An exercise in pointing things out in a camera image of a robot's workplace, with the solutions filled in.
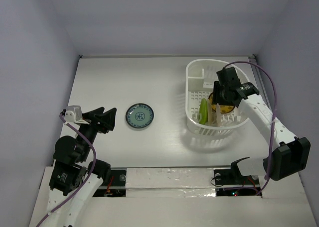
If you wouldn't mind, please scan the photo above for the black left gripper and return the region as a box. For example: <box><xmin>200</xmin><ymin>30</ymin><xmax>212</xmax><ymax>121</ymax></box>
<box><xmin>78</xmin><ymin>105</ymin><xmax>117</xmax><ymax>160</ymax></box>

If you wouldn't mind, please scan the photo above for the yellow brown-rimmed plate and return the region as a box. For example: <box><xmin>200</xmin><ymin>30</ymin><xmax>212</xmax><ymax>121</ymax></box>
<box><xmin>208</xmin><ymin>93</ymin><xmax>235</xmax><ymax>114</ymax></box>

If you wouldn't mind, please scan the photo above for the teal patterned plate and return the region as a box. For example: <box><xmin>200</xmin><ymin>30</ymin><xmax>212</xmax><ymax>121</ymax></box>
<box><xmin>125</xmin><ymin>103</ymin><xmax>155</xmax><ymax>129</ymax></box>

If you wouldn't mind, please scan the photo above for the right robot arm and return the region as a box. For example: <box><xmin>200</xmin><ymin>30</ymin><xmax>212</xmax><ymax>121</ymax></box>
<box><xmin>213</xmin><ymin>63</ymin><xmax>311</xmax><ymax>183</ymax></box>

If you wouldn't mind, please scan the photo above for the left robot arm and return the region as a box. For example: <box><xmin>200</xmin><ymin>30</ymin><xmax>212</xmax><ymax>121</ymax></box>
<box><xmin>38</xmin><ymin>106</ymin><xmax>117</xmax><ymax>227</ymax></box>

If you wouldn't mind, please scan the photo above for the white plastic dish rack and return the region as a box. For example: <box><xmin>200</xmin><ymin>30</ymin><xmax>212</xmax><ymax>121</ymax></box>
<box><xmin>185</xmin><ymin>59</ymin><xmax>249</xmax><ymax>136</ymax></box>

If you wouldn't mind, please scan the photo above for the beige plate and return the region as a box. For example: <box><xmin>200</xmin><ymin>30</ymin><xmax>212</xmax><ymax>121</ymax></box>
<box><xmin>207</xmin><ymin>99</ymin><xmax>214</xmax><ymax>126</ymax></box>

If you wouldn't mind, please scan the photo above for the lime green plate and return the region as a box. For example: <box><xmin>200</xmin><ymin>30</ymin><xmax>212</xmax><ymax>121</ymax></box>
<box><xmin>199</xmin><ymin>98</ymin><xmax>208</xmax><ymax>125</ymax></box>

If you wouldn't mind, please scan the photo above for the cream white plate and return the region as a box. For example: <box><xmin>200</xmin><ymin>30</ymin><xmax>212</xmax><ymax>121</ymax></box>
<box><xmin>216</xmin><ymin>104</ymin><xmax>221</xmax><ymax>127</ymax></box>

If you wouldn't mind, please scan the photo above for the silver foil covered bar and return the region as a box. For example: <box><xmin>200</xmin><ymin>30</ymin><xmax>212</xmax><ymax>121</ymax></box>
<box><xmin>125</xmin><ymin>168</ymin><xmax>216</xmax><ymax>198</ymax></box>

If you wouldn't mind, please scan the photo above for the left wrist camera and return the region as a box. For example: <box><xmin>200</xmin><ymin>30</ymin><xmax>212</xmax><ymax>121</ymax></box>
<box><xmin>64</xmin><ymin>105</ymin><xmax>83</xmax><ymax>123</ymax></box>

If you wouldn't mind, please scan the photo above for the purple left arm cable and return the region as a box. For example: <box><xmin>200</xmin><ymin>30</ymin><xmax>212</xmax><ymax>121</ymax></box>
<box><xmin>36</xmin><ymin>113</ymin><xmax>97</xmax><ymax>227</ymax></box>

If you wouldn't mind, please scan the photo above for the aluminium rail right edge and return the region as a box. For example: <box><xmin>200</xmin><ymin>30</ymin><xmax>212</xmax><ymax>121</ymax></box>
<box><xmin>251</xmin><ymin>65</ymin><xmax>272</xmax><ymax>110</ymax></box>

